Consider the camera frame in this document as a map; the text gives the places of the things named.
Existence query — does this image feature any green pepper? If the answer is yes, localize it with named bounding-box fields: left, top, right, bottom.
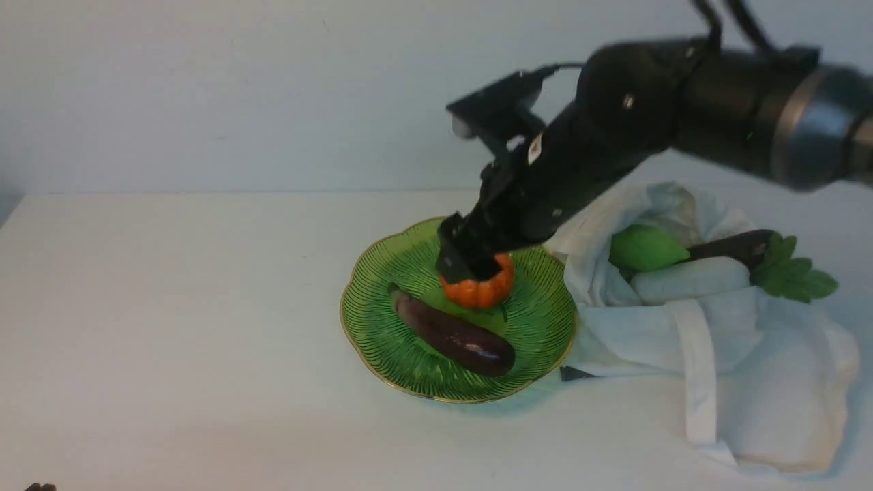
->
left=609, top=224, right=690, bottom=271

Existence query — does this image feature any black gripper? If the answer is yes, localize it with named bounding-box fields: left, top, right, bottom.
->
left=436, top=102, right=676, bottom=282

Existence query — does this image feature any small orange pumpkin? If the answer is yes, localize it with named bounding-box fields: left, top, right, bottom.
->
left=439, top=254, right=515, bottom=310

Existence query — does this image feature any dark purple eggplant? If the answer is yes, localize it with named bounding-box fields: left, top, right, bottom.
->
left=387, top=283, right=516, bottom=377

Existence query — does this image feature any green ribbed glass plate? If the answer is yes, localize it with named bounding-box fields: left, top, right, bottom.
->
left=340, top=217, right=578, bottom=404

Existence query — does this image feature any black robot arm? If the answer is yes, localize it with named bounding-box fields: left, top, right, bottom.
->
left=436, top=38, right=871, bottom=283

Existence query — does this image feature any green leaf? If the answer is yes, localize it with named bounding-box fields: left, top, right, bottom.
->
left=750, top=233, right=839, bottom=304

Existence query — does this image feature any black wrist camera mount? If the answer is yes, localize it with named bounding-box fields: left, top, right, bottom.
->
left=445, top=66, right=554, bottom=160

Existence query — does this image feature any white radish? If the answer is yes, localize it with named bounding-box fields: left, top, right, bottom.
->
left=630, top=257, right=751, bottom=306

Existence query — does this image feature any white cloth bag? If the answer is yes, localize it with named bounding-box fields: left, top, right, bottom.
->
left=548, top=181, right=860, bottom=475

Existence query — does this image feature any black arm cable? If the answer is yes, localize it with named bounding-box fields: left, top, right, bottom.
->
left=690, top=0, right=778, bottom=55

